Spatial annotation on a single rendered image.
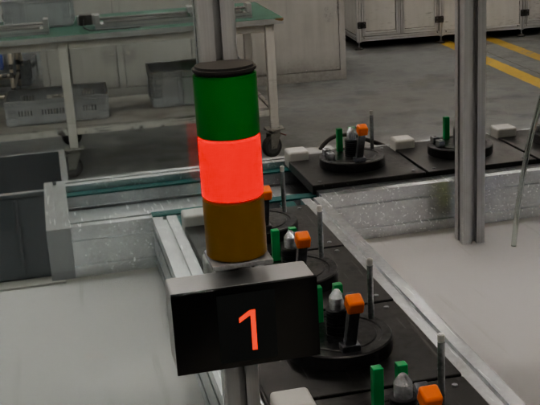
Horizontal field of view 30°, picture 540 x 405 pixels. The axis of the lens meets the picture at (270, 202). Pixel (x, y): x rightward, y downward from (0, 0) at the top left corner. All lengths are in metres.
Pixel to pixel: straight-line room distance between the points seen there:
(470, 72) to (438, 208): 0.31
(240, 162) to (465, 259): 1.17
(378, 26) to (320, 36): 1.65
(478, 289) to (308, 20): 6.51
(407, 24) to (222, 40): 9.06
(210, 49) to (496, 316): 0.98
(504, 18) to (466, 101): 8.26
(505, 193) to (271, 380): 0.99
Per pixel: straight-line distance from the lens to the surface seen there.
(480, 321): 1.66
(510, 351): 1.57
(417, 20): 9.88
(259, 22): 5.81
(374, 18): 9.76
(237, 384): 0.90
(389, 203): 2.02
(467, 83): 1.91
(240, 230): 0.80
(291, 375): 1.26
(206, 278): 0.84
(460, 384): 1.23
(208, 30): 0.80
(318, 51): 8.23
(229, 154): 0.78
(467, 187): 1.96
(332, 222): 1.82
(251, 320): 0.82
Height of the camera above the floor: 1.55
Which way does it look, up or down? 17 degrees down
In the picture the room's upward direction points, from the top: 3 degrees counter-clockwise
